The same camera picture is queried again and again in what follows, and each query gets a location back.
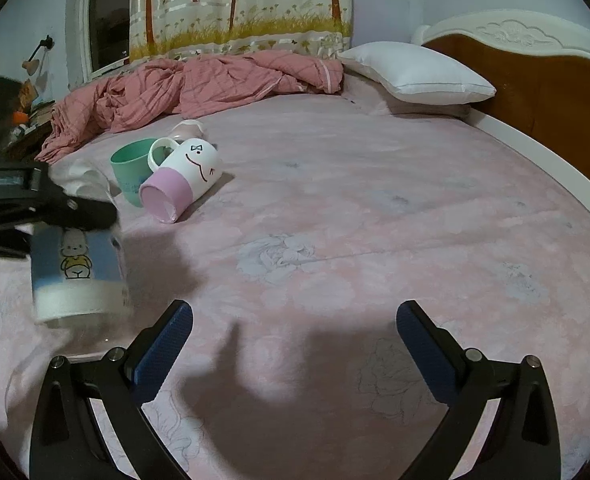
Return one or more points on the dark window white frame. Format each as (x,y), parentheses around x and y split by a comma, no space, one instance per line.
(105,29)

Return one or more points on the cluttered wooden desk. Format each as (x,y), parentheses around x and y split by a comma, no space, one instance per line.
(28,139)

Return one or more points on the orange round object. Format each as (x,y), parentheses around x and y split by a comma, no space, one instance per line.
(20,118)

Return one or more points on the pink checked quilt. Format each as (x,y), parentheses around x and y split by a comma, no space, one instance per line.
(197,87)

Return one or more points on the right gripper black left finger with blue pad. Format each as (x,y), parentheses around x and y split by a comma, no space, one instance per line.
(66,439)

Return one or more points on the patterned satin curtain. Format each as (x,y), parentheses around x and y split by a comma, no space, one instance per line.
(183,28)

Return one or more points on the wall mounted desk lamp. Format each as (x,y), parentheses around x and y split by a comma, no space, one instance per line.
(31,65)

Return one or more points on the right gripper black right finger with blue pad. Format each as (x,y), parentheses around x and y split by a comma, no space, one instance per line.
(523,441)

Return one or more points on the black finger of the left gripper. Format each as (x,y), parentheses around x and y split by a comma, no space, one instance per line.
(80,198)

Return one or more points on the green plastic cup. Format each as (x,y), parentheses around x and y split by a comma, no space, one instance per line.
(130,168)

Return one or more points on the glass cup blue white sleeve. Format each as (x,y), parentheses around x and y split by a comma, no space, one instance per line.
(77,275)

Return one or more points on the white pillow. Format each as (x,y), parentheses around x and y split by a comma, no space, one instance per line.
(417,74)

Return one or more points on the white brown headboard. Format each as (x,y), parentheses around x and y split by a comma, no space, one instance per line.
(540,67)

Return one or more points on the white pink mug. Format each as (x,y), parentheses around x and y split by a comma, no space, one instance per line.
(181,174)

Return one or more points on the pink floral bed sheet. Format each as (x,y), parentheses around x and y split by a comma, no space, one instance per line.
(325,219)

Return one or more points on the pale pink cup behind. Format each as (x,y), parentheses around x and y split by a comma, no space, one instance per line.
(188,129)

